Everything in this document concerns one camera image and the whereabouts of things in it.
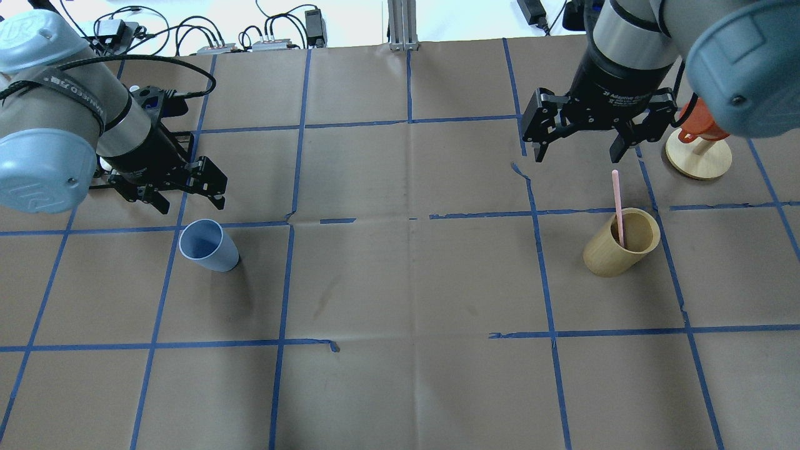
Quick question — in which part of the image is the round wooden cup stand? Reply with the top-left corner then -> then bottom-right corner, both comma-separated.
665,130 -> 733,180

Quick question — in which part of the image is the grey usb hub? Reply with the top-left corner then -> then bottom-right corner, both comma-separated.
249,38 -> 297,52
195,43 -> 239,55

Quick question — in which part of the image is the light blue cup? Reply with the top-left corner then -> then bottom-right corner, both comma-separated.
178,219 -> 240,273

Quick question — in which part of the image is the black mug rack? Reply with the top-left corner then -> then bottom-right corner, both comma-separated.
103,125 -> 188,191

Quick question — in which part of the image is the aluminium frame post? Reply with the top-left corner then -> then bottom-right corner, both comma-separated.
387,0 -> 419,51

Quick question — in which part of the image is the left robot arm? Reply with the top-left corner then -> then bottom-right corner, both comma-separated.
1,9 -> 228,214

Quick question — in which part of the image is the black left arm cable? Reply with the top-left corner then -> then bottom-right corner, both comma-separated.
0,54 -> 217,104

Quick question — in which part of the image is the black power adapter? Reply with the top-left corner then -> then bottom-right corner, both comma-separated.
304,8 -> 328,48
92,18 -> 128,46
517,0 -> 548,29

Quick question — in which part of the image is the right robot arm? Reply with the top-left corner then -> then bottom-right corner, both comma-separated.
521,1 -> 799,163

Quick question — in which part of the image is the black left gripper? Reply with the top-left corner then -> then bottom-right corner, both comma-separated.
95,123 -> 228,216

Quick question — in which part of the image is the orange cup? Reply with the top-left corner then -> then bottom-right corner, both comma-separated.
677,97 -> 730,144

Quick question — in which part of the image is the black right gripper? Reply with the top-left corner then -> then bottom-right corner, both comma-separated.
522,53 -> 678,164

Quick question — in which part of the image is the bamboo cylinder holder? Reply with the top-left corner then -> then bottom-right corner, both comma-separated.
582,208 -> 661,278

